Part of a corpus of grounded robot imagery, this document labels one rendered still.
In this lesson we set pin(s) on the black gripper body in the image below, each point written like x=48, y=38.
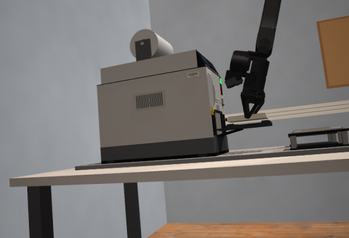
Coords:
x=259, y=84

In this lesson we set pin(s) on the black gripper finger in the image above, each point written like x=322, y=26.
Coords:
x=252, y=98
x=253, y=102

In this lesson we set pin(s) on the white cylinder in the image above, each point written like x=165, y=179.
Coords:
x=159, y=46

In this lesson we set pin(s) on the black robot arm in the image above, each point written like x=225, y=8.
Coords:
x=240, y=61

